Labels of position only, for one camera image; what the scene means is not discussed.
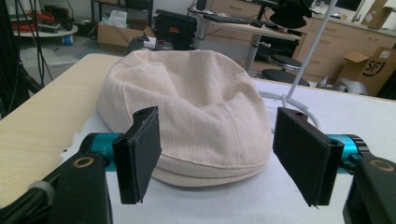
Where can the black round stool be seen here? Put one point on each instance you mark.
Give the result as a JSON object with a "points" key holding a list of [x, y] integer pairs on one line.
{"points": [[284, 75]]}

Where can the printed cardboard box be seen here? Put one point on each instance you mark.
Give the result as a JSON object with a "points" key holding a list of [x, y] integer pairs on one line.
{"points": [[370, 73]]}

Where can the black equipment case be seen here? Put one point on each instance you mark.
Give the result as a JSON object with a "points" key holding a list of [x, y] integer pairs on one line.
{"points": [[175, 28]]}

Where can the round white table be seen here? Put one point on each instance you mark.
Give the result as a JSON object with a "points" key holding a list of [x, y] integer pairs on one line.
{"points": [[46, 32]]}

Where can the open cardboard box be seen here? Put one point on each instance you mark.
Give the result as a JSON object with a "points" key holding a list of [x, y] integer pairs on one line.
{"points": [[120, 32]]}

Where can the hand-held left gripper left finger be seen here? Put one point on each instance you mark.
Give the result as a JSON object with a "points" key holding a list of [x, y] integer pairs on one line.
{"points": [[137, 155]]}

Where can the black hat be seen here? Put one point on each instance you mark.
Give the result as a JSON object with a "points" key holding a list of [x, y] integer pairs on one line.
{"points": [[291, 12]]}

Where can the wooden drawer cabinet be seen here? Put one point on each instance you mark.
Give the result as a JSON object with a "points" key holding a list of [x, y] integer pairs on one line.
{"points": [[339, 37]]}

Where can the light wooden desk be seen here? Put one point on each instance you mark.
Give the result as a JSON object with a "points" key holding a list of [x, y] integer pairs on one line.
{"points": [[249, 29]]}

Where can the black keyboard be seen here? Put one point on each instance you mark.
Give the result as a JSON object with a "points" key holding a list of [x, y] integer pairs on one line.
{"points": [[224, 19]]}

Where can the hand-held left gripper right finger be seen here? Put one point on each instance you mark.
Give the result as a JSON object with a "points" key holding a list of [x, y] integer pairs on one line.
{"points": [[306, 157]]}

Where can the beige cap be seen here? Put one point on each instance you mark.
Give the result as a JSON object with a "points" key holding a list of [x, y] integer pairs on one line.
{"points": [[186, 115]]}

